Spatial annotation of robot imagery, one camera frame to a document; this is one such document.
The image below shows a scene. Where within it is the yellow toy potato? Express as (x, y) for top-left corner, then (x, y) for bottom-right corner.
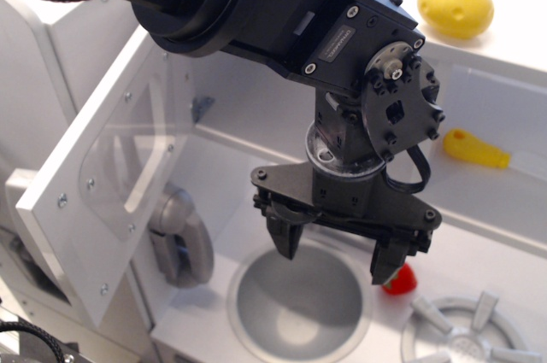
(417, 0), (495, 39)

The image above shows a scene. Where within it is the white toy kitchen unit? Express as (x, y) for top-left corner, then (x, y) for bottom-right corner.
(1, 0), (546, 362)

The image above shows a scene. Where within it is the red toy strawberry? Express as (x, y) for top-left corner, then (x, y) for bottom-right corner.
(382, 263), (418, 296)

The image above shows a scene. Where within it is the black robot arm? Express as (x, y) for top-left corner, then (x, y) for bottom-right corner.
(127, 0), (444, 284)

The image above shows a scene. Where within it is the grey toy stove burner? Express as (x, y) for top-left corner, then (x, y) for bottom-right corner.
(401, 291), (544, 362)

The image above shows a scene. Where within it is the white microwave door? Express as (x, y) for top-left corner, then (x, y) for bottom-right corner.
(15, 28), (185, 327)

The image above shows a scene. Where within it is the grey toy wall phone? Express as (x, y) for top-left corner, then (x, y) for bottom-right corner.
(148, 184), (215, 289)

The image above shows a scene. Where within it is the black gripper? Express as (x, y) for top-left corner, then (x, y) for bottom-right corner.
(251, 162), (441, 285)

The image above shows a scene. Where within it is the yellow handled toy knife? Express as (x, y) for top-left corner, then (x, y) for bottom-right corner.
(442, 127), (547, 179)

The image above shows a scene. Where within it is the grey toy sink bowl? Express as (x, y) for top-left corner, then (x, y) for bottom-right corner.
(226, 239), (372, 362)

